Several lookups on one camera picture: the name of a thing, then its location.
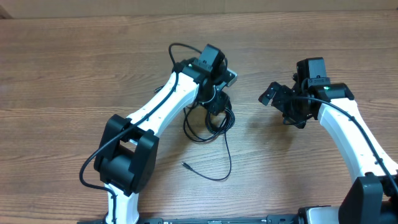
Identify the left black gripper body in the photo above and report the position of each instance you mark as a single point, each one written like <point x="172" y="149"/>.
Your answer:
<point x="217" y="102"/>

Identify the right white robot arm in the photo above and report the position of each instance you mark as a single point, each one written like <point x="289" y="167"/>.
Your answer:
<point x="372" y="197"/>

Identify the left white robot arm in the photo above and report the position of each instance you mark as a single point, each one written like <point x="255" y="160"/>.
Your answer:
<point x="128" y="149"/>

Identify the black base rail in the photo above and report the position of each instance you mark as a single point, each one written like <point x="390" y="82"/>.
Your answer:
<point x="270" y="219"/>

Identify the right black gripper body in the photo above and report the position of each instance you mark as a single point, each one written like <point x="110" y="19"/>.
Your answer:
<point x="292" y="109"/>

